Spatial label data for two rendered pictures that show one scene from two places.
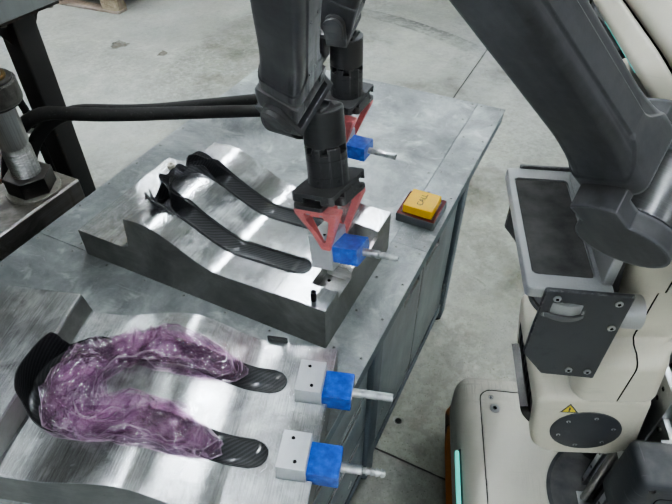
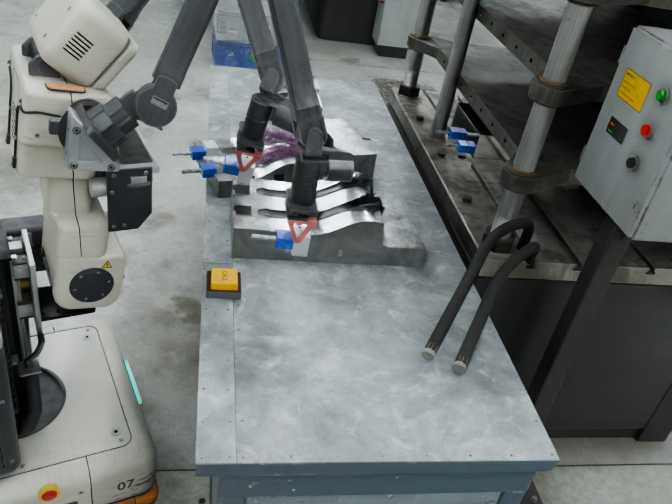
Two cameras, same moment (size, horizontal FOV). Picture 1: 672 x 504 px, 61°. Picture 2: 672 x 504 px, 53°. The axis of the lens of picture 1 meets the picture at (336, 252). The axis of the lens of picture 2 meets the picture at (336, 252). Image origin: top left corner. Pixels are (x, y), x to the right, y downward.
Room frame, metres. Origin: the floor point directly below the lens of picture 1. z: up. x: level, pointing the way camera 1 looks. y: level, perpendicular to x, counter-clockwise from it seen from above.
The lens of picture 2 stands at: (2.00, -0.79, 1.79)
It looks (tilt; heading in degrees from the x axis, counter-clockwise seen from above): 34 degrees down; 140
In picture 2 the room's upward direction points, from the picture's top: 11 degrees clockwise
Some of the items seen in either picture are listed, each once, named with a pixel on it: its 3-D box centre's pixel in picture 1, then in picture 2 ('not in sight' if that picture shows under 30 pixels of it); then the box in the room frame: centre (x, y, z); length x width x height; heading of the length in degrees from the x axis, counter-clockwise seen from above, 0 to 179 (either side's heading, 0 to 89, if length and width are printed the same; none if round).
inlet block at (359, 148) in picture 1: (363, 149); (279, 238); (0.92, -0.05, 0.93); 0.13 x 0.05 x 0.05; 63
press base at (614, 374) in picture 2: not in sight; (499, 256); (0.63, 1.23, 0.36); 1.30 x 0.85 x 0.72; 154
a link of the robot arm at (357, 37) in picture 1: (343, 48); (310, 168); (0.94, -0.01, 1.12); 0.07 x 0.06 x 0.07; 70
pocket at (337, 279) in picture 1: (332, 284); (241, 195); (0.62, 0.01, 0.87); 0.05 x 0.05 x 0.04; 64
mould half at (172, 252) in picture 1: (234, 224); (326, 214); (0.78, 0.18, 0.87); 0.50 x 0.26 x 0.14; 64
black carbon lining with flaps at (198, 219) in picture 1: (234, 208); (323, 196); (0.76, 0.17, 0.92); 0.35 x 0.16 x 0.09; 64
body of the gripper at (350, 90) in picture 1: (346, 83); (303, 192); (0.94, -0.02, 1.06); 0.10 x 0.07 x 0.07; 154
